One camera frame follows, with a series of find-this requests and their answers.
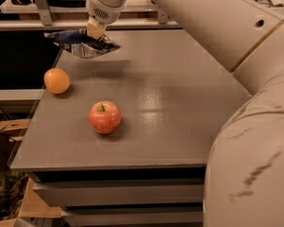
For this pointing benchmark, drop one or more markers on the blue chip bag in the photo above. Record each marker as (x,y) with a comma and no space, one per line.
(78,43)

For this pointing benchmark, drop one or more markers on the metal shelf rail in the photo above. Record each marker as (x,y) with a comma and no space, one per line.
(39,15)

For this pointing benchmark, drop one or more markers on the cardboard box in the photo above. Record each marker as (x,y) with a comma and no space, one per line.
(19,205)

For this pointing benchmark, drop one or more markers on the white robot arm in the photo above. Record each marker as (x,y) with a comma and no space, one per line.
(244,177)

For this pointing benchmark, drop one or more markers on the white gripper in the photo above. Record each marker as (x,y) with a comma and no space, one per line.
(101,9)

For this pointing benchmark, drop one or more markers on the orange fruit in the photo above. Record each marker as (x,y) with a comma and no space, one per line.
(56,81)

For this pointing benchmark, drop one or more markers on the grey drawer cabinet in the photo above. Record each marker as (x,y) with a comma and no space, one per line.
(133,175)

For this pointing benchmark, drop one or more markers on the red apple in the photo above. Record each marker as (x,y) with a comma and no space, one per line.
(104,116)

